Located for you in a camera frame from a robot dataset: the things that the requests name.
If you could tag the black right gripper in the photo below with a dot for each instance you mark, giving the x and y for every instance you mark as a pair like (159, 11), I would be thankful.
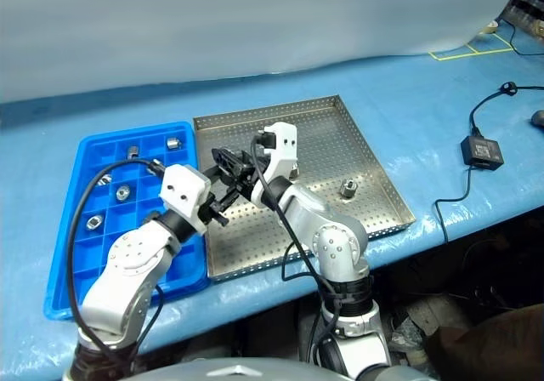
(251, 168)

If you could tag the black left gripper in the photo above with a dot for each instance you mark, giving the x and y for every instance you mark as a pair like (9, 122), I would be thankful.
(213, 213)

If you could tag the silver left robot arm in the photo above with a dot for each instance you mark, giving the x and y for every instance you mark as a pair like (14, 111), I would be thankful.
(127, 255)

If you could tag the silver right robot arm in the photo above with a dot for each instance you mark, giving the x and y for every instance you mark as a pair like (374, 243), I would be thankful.
(340, 245)

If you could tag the perforated steel tray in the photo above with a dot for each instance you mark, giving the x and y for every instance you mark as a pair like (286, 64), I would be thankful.
(361, 143)

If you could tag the blue compartment tray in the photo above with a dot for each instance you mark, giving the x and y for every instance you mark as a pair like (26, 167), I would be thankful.
(91, 253)

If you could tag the grey robot torso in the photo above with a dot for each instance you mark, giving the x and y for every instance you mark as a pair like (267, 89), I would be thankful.
(255, 370)

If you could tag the black power adapter box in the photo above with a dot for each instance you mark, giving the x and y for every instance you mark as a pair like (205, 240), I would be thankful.
(482, 153)

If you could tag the small beige object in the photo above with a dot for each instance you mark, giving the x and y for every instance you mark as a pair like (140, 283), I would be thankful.
(491, 26)

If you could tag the grey computer mouse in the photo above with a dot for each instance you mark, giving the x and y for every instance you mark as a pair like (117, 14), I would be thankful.
(539, 118)

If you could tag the dark brown trouser leg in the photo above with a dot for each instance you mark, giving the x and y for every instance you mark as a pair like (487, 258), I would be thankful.
(497, 342)

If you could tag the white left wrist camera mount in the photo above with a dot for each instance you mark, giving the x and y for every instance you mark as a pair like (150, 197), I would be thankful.
(183, 185)

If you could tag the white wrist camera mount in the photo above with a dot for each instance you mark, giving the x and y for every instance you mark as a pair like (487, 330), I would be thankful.
(282, 153)
(183, 185)

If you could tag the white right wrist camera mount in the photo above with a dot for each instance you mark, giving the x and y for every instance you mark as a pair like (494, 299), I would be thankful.
(282, 153)

